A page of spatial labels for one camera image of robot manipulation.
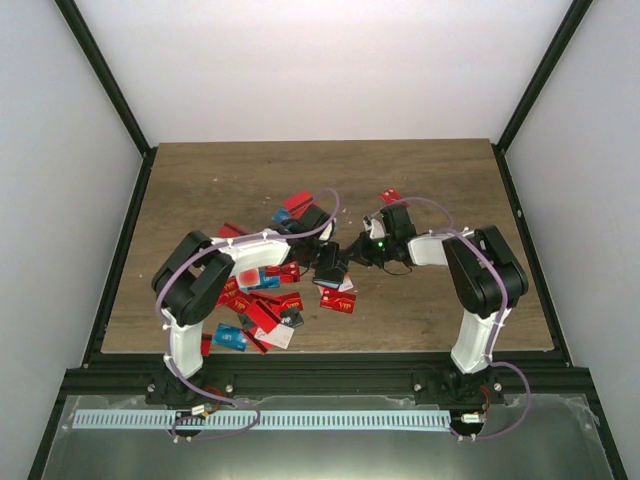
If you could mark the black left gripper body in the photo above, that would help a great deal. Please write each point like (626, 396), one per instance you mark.
(310, 256)

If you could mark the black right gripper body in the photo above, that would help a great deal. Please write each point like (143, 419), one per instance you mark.
(377, 254)

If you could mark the black card holder wallet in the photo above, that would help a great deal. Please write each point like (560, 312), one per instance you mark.
(330, 267)

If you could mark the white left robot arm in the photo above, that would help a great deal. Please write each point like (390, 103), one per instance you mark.
(191, 280)

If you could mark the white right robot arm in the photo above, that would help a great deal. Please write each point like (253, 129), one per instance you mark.
(488, 278)

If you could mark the blue card under red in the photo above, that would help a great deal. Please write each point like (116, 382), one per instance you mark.
(281, 216)

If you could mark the red striped card top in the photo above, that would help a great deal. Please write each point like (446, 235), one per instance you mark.
(299, 201)

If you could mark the red striped card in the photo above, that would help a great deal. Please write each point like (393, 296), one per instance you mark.
(230, 230)
(299, 201)

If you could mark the lone red VIP card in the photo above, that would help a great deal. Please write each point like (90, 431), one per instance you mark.
(390, 196)

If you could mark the white red circle card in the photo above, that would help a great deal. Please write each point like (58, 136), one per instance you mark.
(249, 279)

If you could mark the red VIP card centre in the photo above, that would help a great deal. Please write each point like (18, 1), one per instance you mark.
(337, 301)

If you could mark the red striped card left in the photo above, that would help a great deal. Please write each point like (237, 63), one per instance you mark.
(230, 230)

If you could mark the white card front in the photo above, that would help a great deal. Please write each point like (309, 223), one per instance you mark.
(279, 337)

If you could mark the blue card front left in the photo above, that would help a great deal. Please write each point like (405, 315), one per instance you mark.
(230, 337)

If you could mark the black front frame rail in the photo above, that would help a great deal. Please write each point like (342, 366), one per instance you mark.
(428, 377)

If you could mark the light blue slotted cable duct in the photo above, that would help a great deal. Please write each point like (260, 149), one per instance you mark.
(272, 420)

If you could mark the black frame post right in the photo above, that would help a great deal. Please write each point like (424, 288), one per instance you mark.
(561, 39)

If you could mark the black frame post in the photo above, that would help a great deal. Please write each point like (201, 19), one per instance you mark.
(92, 52)
(561, 39)

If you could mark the black frame post left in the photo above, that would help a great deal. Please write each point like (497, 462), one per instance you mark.
(92, 52)

